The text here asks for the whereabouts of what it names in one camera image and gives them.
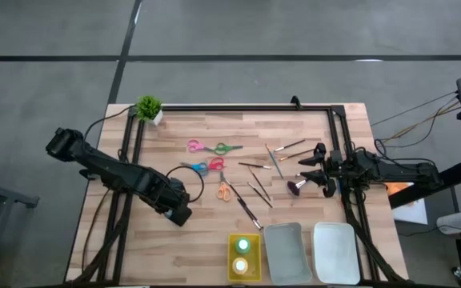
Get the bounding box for fluffy dark bristle brush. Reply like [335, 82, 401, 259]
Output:
[287, 178, 308, 198]

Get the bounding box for yellow plastic basket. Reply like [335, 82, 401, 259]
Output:
[227, 233, 263, 282]

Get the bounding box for black support beam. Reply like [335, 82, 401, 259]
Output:
[388, 157, 461, 210]

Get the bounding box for green handled scissors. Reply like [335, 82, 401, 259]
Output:
[213, 142, 244, 157]

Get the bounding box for white paper roll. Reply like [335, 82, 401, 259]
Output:
[436, 210, 461, 236]

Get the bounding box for yellow paint bottle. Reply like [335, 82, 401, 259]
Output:
[231, 257, 250, 276]

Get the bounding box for potted green plant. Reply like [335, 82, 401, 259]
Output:
[135, 94, 163, 126]

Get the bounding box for green paint bottle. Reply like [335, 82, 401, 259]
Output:
[235, 236, 252, 255]

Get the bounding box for orange handled scissors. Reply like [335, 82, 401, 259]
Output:
[215, 170, 233, 202]

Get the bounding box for grey metal cart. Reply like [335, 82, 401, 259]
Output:
[0, 174, 40, 288]

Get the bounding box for white paper sheet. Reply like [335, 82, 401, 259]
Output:
[392, 182, 429, 226]

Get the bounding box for red handled scissors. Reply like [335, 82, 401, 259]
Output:
[207, 156, 227, 173]

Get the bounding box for light grey plastic bin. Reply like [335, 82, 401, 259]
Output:
[263, 222, 314, 286]

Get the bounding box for orange object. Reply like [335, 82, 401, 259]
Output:
[386, 182, 415, 196]

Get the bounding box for pink handled scissors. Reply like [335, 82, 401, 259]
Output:
[186, 138, 216, 154]

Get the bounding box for blue handled scissors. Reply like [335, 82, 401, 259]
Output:
[179, 161, 210, 178]

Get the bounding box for white plastic bin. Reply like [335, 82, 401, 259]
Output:
[312, 221, 362, 286]

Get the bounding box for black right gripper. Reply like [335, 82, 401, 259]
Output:
[297, 142, 347, 199]

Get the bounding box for black paintbrush orange ferrule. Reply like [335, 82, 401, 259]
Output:
[247, 166, 272, 202]

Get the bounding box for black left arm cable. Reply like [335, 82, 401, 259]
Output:
[165, 165, 206, 203]

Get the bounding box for brown paintbrush silver ferrule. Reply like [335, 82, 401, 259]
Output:
[273, 138, 307, 154]

